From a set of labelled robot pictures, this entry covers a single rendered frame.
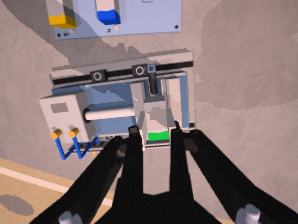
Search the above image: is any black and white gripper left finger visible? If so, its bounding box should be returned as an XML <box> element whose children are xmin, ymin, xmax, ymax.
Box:
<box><xmin>29</xmin><ymin>111</ymin><xmax>147</xmax><ymax>224</ymax></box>

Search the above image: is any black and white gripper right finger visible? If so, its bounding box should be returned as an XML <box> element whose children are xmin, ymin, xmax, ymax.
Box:
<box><xmin>166</xmin><ymin>108</ymin><xmax>298</xmax><ymax>224</ymax></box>

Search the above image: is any beige block with yellow end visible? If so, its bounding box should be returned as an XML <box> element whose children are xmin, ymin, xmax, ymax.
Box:
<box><xmin>46</xmin><ymin>0</ymin><xmax>77</xmax><ymax>29</ymax></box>

